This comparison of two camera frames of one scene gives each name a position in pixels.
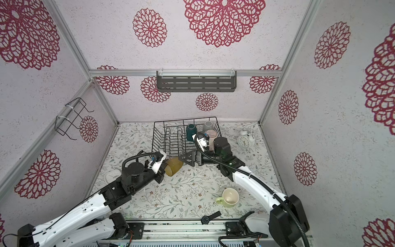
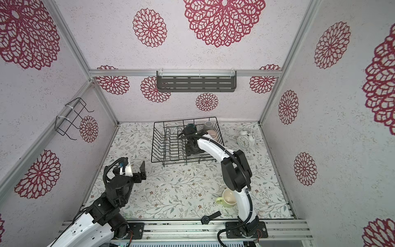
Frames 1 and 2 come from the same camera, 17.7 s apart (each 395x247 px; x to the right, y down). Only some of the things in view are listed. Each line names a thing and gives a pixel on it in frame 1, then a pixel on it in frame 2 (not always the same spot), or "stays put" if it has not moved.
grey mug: [208, 125] stays put
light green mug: [230, 197] stays put
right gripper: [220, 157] to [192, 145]
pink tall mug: [212, 134] stays put
